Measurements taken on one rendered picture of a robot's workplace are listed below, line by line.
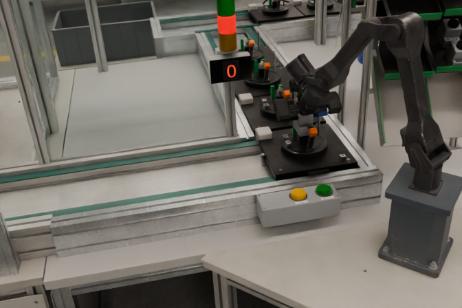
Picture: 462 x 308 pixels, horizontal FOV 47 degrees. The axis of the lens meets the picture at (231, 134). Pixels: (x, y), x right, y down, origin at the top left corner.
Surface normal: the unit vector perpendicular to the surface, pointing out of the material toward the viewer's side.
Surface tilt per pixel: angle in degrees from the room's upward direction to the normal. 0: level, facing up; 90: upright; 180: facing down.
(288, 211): 90
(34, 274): 0
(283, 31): 90
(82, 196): 0
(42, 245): 90
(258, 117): 0
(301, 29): 90
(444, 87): 45
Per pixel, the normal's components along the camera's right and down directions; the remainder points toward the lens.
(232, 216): 0.19, 0.47
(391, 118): -0.02, -0.26
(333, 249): -0.05, -0.87
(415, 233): -0.55, 0.44
